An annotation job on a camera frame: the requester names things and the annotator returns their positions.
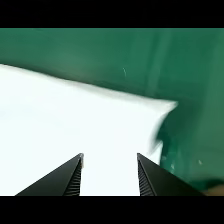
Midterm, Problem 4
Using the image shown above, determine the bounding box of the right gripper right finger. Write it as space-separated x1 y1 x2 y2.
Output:
136 152 203 197

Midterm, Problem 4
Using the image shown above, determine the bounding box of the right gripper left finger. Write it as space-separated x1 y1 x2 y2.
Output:
15 152 85 197

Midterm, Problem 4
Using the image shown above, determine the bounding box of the white garment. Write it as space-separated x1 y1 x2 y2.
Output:
0 63 179 197

